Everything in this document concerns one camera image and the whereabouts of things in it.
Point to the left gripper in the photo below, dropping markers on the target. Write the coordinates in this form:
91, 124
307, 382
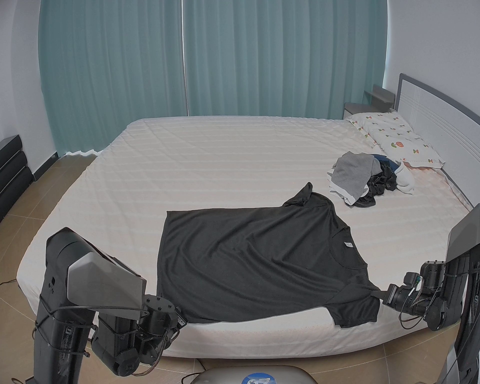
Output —
180, 317

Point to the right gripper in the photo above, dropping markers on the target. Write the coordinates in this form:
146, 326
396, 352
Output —
397, 298

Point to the black T-shirt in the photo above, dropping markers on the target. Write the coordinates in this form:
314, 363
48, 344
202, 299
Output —
255, 262

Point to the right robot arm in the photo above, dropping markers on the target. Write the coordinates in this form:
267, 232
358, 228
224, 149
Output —
461, 240

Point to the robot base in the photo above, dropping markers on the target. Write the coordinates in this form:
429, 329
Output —
232, 375

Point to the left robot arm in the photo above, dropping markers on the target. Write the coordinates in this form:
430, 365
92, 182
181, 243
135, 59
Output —
105, 281

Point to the pile of clothes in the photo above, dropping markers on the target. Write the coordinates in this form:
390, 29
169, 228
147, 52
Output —
352, 174

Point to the bed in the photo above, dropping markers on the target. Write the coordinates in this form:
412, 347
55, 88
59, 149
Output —
225, 157

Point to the white printed pillow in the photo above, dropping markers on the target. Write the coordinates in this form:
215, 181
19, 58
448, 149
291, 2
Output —
397, 138

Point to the grey bedside table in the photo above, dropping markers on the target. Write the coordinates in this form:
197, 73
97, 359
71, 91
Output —
365, 107

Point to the black chest of drawers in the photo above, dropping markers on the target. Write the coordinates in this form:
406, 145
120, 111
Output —
11, 172

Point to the blue-green curtain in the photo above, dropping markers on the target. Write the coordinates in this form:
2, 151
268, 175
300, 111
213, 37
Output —
281, 60
108, 75

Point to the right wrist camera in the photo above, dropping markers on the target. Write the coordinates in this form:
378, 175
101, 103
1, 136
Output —
412, 280

